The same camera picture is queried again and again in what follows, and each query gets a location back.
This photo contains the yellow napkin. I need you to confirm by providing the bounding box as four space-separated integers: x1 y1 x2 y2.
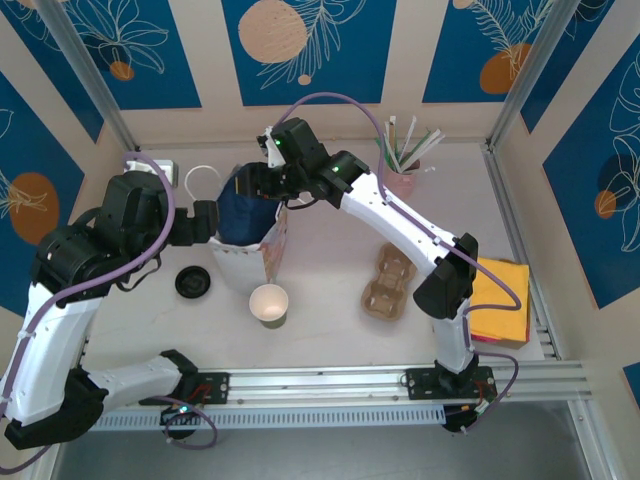
468 257 531 344

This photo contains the green and white straw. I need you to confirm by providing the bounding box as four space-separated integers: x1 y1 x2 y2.
412 127 434 156

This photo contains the white slotted cable duct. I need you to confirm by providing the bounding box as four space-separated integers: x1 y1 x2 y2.
92 404 447 433

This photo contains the black plastic cup lid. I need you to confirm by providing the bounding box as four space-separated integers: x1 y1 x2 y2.
173 263 214 301

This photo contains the brown cardboard cup carrier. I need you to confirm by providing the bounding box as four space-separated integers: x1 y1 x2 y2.
360 243 419 322

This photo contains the pink straw holder cup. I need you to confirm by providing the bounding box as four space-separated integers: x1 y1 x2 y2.
382 159 422 200

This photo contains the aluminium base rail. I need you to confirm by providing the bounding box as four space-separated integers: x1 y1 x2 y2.
99 358 594 411

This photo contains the white printed paper gift bag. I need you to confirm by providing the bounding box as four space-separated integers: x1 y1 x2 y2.
183 162 291 296

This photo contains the dark blue napkin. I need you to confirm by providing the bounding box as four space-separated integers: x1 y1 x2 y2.
217 162 281 247

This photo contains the green paper cup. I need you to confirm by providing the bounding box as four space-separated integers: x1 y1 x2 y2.
248 283 290 331

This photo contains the aluminium frame post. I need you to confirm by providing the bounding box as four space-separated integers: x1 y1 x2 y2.
567 399 619 480
485 0 581 151
35 0 140 157
29 439 69 480

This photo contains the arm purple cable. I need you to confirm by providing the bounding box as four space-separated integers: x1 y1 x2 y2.
274 92 524 435
0 152 220 474

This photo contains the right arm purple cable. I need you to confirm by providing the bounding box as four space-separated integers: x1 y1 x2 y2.
274 92 524 435

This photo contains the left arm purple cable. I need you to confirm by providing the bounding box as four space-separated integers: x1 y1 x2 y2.
0 152 220 474

